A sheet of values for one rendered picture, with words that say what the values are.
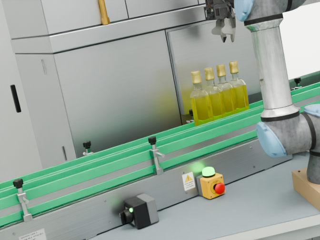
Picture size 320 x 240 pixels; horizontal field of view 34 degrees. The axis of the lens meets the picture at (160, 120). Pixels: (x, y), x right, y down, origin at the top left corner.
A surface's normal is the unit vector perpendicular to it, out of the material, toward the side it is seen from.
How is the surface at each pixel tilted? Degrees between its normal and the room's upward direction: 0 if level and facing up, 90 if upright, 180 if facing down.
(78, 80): 90
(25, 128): 90
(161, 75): 90
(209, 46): 90
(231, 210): 0
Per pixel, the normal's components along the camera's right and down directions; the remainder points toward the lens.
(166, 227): -0.18, -0.96
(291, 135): 0.15, 0.09
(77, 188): 0.47, 0.11
